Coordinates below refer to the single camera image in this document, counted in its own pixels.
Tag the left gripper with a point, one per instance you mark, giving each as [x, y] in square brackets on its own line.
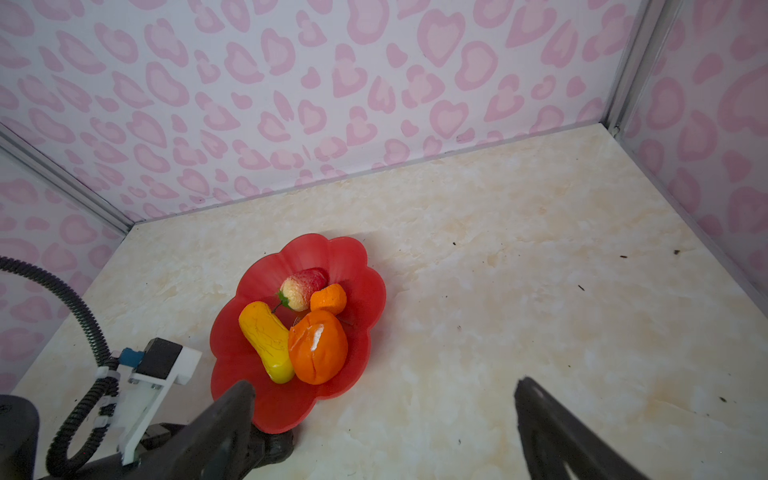
[20, 424]

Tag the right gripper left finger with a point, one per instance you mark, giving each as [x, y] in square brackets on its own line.
[213, 446]

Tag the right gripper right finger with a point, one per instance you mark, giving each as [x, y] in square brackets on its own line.
[557, 445]

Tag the yellow squash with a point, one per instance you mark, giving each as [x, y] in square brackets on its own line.
[269, 337]

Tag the orange persimmon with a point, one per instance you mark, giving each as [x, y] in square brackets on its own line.
[318, 347]

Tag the red-yellow strawberry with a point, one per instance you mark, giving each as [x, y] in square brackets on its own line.
[296, 290]

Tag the small orange tangerine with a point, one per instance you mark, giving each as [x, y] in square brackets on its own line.
[331, 299]

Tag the red flower-shaped fruit bowl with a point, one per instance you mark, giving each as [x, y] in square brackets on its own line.
[281, 407]

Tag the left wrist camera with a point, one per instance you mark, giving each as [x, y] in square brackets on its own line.
[154, 370]

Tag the aluminium frame strut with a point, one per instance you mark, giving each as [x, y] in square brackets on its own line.
[64, 183]

